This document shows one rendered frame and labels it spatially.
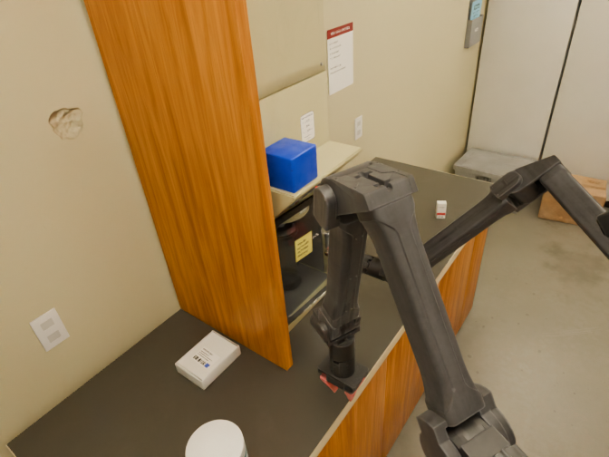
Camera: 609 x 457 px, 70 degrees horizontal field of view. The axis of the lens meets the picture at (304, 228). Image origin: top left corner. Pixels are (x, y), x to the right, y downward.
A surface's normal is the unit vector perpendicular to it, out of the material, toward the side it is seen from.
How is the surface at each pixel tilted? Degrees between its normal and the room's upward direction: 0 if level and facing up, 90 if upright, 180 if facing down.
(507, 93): 90
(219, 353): 0
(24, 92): 90
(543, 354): 0
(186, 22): 90
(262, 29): 90
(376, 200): 58
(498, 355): 0
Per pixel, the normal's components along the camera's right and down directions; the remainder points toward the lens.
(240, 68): -0.59, 0.48
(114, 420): -0.07, -0.83
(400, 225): 0.33, -0.02
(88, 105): 0.80, 0.29
